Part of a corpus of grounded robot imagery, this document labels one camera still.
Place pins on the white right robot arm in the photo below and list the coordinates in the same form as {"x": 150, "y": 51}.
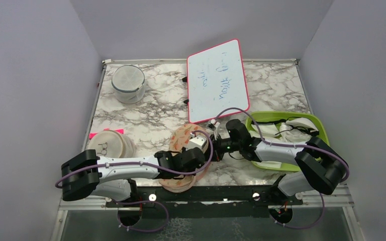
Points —
{"x": 320, "y": 167}

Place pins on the black mounting rail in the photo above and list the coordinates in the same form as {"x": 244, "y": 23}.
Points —
{"x": 202, "y": 202}

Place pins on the pink framed whiteboard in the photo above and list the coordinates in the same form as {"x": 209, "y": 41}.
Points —
{"x": 216, "y": 82}

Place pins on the beige cylindrical mesh laundry bag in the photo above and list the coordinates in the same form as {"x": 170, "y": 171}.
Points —
{"x": 112, "y": 145}

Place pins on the floral mesh laundry bag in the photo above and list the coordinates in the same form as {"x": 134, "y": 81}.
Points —
{"x": 178, "y": 143}

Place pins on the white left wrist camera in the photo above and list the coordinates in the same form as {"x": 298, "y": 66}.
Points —
{"x": 197, "y": 142}

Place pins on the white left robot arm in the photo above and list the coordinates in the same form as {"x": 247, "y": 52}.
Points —
{"x": 82, "y": 174}

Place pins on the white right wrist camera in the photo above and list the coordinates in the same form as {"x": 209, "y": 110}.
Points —
{"x": 214, "y": 126}

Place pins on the pink sticky note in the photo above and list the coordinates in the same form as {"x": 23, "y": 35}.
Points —
{"x": 119, "y": 131}

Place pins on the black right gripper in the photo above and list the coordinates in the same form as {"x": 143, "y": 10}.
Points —
{"x": 217, "y": 152}

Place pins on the white cylindrical mesh bag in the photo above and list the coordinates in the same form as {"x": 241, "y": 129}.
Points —
{"x": 129, "y": 84}

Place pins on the green plastic tray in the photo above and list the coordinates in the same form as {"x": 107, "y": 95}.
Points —
{"x": 278, "y": 116}

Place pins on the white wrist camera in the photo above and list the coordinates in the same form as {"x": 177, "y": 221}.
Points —
{"x": 214, "y": 126}
{"x": 197, "y": 142}

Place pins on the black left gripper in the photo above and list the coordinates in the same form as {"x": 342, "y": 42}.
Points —
{"x": 193, "y": 169}

